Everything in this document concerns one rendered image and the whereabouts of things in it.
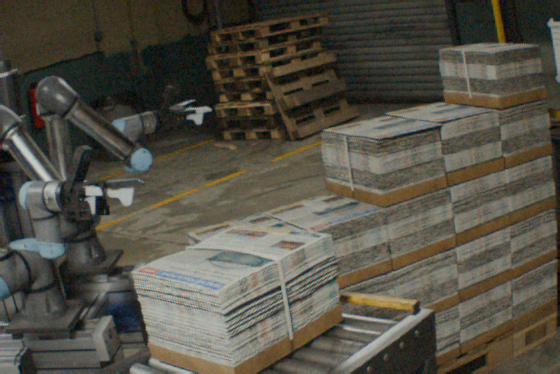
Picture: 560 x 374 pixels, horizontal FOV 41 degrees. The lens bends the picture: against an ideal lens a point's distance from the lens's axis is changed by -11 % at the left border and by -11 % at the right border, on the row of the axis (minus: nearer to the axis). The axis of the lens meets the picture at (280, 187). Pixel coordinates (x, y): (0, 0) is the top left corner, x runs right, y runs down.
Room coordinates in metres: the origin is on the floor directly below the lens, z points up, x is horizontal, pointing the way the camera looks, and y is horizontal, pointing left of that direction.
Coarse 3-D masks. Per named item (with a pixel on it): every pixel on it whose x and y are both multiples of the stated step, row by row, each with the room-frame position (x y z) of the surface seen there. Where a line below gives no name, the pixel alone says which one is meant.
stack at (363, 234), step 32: (448, 192) 2.78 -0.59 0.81; (480, 192) 2.84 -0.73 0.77; (224, 224) 2.78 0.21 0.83; (256, 224) 2.72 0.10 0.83; (288, 224) 2.70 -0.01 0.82; (320, 224) 2.60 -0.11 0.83; (352, 224) 2.60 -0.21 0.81; (384, 224) 2.65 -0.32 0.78; (416, 224) 2.71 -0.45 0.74; (448, 224) 2.77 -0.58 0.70; (480, 224) 2.83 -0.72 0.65; (352, 256) 2.60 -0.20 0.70; (384, 256) 2.64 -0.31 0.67; (448, 256) 2.75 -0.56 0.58; (480, 256) 2.83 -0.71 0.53; (352, 288) 2.59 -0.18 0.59; (384, 288) 2.64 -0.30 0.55; (416, 288) 2.69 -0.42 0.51; (448, 288) 2.76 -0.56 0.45; (448, 320) 2.75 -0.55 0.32; (480, 320) 2.82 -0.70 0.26; (480, 352) 2.81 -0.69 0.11
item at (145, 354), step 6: (132, 354) 1.79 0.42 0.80; (138, 354) 1.79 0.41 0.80; (144, 354) 1.79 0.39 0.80; (150, 354) 1.78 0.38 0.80; (120, 360) 1.76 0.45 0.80; (126, 360) 1.76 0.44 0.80; (132, 360) 1.76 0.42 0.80; (138, 360) 1.75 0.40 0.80; (144, 360) 1.76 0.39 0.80; (108, 366) 1.73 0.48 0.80; (114, 366) 1.73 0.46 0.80; (120, 366) 1.73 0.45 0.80; (126, 366) 1.72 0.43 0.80; (96, 372) 1.70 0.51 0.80; (102, 372) 1.70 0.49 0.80; (108, 372) 1.69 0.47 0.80; (114, 372) 1.69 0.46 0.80; (120, 372) 1.70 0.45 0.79; (126, 372) 1.71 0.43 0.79
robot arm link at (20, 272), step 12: (0, 228) 1.99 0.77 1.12; (0, 240) 1.97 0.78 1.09; (0, 252) 1.96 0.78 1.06; (12, 252) 2.00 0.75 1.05; (0, 264) 1.95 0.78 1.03; (12, 264) 1.98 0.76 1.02; (24, 264) 2.02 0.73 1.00; (0, 276) 1.93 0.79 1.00; (12, 276) 1.97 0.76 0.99; (24, 276) 2.01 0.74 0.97; (0, 288) 1.92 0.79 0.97; (12, 288) 1.96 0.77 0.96; (24, 288) 2.03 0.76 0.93; (0, 300) 1.94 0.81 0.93
